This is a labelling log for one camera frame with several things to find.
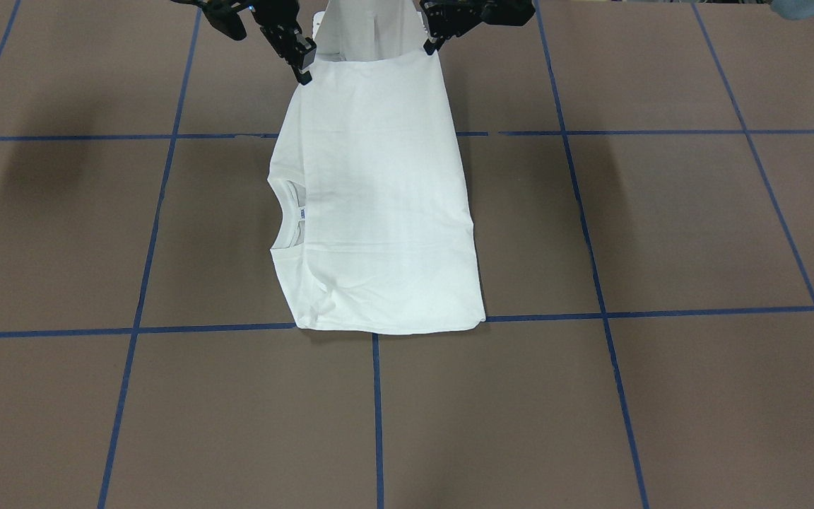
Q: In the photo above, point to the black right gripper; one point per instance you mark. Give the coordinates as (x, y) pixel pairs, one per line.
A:
(281, 26)

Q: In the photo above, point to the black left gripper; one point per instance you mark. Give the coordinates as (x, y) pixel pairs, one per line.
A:
(458, 19)

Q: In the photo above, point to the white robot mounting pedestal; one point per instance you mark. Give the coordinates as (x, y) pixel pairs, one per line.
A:
(368, 31)

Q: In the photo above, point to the white long-sleeve printed shirt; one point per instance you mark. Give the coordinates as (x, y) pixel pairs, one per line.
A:
(376, 232)

